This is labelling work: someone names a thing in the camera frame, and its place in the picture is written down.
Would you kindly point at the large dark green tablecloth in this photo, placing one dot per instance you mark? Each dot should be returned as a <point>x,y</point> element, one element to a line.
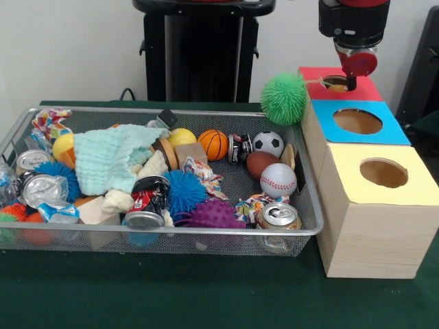
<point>205,294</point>

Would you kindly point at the mint knit cloth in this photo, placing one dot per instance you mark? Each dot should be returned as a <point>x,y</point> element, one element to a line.
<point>103,157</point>

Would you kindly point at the silver mesh bin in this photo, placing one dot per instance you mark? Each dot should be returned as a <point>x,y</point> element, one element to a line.
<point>223,246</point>

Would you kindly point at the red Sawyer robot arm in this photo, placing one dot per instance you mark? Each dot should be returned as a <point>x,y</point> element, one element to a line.
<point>353,20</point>

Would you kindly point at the black stand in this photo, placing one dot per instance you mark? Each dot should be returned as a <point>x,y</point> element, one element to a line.
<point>422,68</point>

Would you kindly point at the cream knit cloth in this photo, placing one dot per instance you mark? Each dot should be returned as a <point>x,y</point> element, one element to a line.
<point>151,166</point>

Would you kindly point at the wooden box with three holes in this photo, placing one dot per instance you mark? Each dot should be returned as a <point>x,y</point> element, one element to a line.
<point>374,233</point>

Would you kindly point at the tan plush animal toy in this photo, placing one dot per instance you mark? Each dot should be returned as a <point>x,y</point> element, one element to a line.
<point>337,88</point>

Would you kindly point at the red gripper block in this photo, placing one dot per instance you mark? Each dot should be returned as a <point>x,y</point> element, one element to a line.
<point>360,64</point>

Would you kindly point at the silver drink can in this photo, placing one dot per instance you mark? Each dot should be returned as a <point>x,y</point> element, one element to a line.
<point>278,216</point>

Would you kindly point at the blue spiky ball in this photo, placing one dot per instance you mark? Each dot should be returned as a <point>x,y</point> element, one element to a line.
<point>185,192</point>

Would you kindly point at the small orange basketball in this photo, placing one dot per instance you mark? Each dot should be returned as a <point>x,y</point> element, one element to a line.
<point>213,145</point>

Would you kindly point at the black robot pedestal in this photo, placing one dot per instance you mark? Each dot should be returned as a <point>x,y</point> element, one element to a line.
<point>202,51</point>

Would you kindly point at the small dark green tablecloth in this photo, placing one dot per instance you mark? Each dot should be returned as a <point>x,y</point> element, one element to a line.
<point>428,125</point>

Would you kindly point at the yellow ball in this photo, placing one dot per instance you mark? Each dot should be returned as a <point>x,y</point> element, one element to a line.
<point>61,144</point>

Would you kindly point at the small soccer ball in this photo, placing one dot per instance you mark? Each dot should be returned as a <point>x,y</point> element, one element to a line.
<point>269,144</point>

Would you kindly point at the purple spiky ball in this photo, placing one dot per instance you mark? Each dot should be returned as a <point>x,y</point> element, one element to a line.
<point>212,214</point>

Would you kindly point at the white baseball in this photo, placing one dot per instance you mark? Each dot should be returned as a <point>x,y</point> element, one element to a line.
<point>278,180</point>

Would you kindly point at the green spiky ball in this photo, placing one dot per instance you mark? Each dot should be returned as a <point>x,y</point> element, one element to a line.
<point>284,99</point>

